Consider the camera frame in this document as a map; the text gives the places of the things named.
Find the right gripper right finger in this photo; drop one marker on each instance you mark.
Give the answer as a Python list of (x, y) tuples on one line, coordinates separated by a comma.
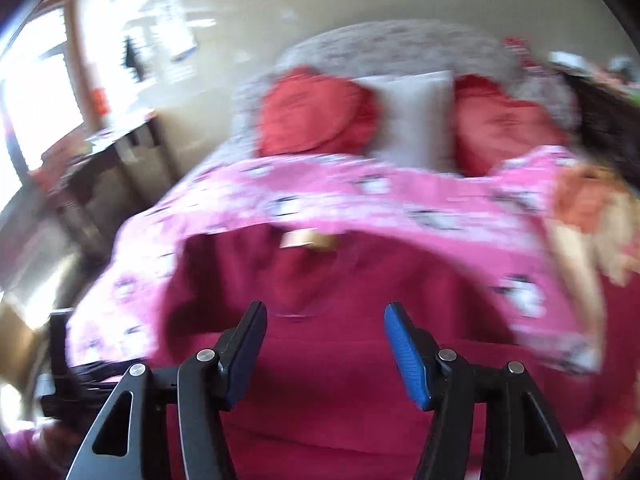
[(523, 438)]

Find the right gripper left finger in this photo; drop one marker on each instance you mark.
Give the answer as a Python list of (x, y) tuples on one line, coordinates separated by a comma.
[(129, 437)]

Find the dark red sweater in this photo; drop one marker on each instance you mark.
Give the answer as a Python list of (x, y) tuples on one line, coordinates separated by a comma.
[(326, 400)]

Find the dark wooden side table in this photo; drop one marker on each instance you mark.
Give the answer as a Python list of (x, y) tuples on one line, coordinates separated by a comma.
[(70, 170)]

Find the pink penguin blanket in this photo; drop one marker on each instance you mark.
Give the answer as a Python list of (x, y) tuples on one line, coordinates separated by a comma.
[(490, 227)]

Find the orange red floral quilt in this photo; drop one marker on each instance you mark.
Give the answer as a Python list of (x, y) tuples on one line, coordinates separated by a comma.
[(593, 233)]

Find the left red round cushion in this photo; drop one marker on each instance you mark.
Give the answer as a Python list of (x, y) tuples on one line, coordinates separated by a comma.
[(306, 112)]

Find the red round cushion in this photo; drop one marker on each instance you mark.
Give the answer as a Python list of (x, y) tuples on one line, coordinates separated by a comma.
[(306, 112), (489, 126)]

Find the dark carved wooden bench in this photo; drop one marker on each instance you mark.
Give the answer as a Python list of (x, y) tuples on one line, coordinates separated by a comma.
[(609, 127)]

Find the right red round cushion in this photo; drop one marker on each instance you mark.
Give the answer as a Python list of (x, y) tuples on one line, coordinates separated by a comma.
[(489, 126)]

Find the white square pillow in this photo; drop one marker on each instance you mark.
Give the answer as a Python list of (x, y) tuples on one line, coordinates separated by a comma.
[(414, 128)]

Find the floral grey bed headboard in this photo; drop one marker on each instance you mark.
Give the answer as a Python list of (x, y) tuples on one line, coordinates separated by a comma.
[(403, 48)]

